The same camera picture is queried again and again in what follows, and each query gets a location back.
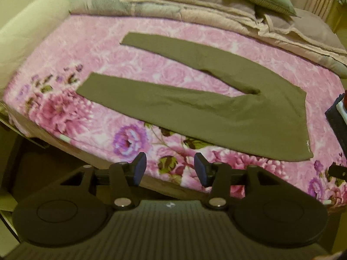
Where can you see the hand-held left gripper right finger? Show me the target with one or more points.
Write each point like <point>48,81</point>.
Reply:
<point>200,165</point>

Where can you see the pink floral blanket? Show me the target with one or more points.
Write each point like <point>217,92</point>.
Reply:
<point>108,59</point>

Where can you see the grey-green pants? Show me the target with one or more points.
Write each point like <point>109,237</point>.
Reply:
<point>230,113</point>

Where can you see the wooden bed frame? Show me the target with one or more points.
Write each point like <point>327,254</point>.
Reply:
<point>165,186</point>

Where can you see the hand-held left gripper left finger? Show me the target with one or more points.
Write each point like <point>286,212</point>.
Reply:
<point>141,165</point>

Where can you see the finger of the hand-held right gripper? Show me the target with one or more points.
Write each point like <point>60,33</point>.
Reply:
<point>338,171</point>

